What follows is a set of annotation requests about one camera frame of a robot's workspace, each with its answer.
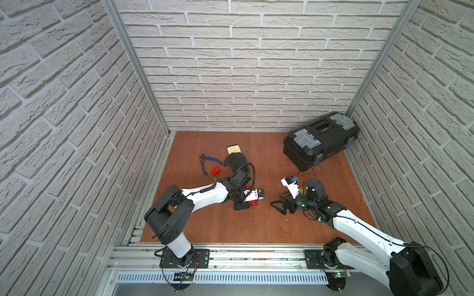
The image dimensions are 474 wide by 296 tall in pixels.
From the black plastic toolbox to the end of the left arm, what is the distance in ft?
1.18

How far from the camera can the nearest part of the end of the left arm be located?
659mm

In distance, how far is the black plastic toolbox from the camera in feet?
3.06
